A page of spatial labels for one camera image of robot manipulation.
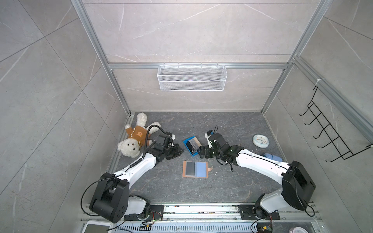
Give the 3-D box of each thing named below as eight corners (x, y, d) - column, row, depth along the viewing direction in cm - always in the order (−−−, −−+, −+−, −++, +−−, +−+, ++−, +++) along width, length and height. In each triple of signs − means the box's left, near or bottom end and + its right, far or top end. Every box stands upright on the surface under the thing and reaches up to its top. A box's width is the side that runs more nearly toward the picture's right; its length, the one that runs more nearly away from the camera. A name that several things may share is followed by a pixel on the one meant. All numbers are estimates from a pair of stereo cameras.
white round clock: (254, 148, 101) (256, 145, 98) (250, 136, 107) (252, 134, 104) (269, 148, 101) (271, 145, 98) (264, 136, 107) (266, 134, 104)
